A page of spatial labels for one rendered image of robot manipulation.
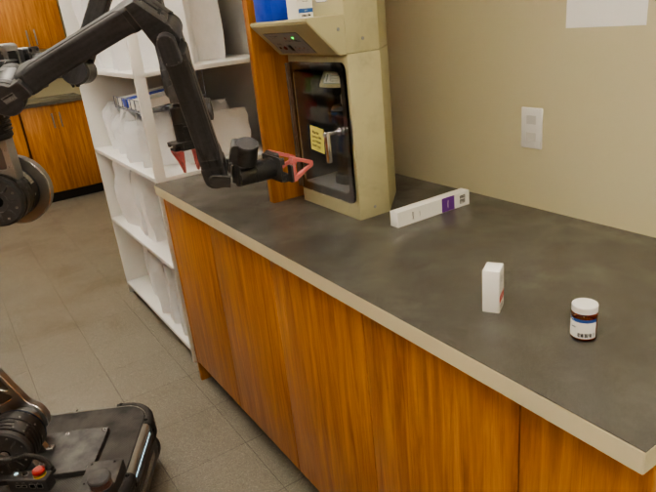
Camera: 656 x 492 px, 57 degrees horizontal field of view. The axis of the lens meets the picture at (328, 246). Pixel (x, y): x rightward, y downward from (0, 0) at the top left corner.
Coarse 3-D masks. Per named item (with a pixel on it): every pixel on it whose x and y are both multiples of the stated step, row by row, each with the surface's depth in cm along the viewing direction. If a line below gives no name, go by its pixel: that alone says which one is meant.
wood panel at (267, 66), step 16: (256, 32) 183; (256, 48) 185; (272, 48) 188; (256, 64) 186; (272, 64) 189; (256, 80) 188; (272, 80) 190; (256, 96) 191; (272, 96) 192; (272, 112) 193; (288, 112) 196; (272, 128) 195; (288, 128) 198; (272, 144) 196; (288, 144) 199; (272, 192) 201; (288, 192) 204
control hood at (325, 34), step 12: (252, 24) 175; (264, 24) 169; (276, 24) 164; (288, 24) 159; (300, 24) 155; (312, 24) 152; (324, 24) 154; (336, 24) 156; (264, 36) 177; (312, 36) 157; (324, 36) 155; (336, 36) 157; (276, 48) 180; (312, 48) 164; (324, 48) 160; (336, 48) 158
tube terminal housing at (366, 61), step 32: (352, 0) 157; (384, 0) 177; (352, 32) 159; (384, 32) 176; (352, 64) 162; (384, 64) 174; (352, 96) 164; (384, 96) 173; (352, 128) 167; (384, 128) 173; (384, 160) 176; (384, 192) 179
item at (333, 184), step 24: (312, 72) 174; (336, 72) 164; (312, 96) 178; (336, 96) 167; (312, 120) 182; (336, 120) 171; (336, 144) 174; (312, 168) 190; (336, 168) 178; (336, 192) 182
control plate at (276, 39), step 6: (270, 36) 174; (276, 36) 171; (282, 36) 169; (288, 36) 166; (294, 36) 164; (300, 36) 162; (276, 42) 175; (282, 42) 173; (288, 42) 170; (294, 42) 168; (300, 42) 165; (306, 42) 163; (282, 48) 177; (288, 48) 174; (294, 48) 172; (306, 48) 167
